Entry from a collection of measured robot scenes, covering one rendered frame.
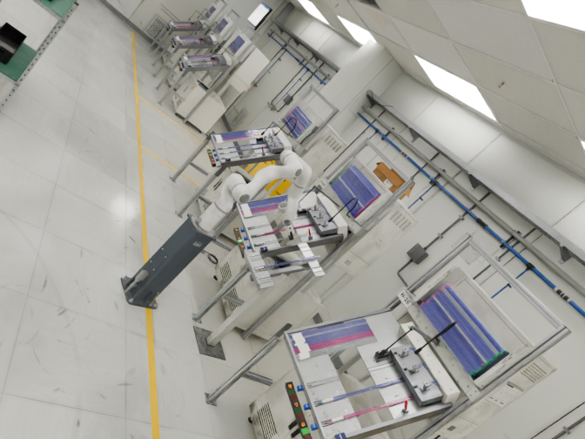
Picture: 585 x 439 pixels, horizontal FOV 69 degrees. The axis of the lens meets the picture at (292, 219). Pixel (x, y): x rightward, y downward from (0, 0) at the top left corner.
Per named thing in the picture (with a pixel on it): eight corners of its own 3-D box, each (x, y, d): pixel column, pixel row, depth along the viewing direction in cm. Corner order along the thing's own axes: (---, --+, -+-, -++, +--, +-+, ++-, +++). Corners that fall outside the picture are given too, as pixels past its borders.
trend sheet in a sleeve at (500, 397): (456, 422, 233) (511, 381, 225) (455, 420, 234) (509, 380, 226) (474, 429, 247) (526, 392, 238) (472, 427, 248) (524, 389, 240)
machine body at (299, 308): (223, 327, 349) (274, 278, 335) (210, 271, 403) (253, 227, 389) (276, 349, 388) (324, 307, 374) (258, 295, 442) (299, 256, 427)
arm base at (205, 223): (196, 232, 271) (215, 212, 267) (187, 212, 283) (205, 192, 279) (217, 239, 286) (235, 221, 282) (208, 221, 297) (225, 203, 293)
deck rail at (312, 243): (255, 260, 317) (254, 253, 314) (254, 258, 319) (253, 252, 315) (343, 240, 334) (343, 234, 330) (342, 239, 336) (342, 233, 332)
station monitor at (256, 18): (253, 28, 677) (271, 8, 668) (245, 21, 722) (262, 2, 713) (259, 34, 685) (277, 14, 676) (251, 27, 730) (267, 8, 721)
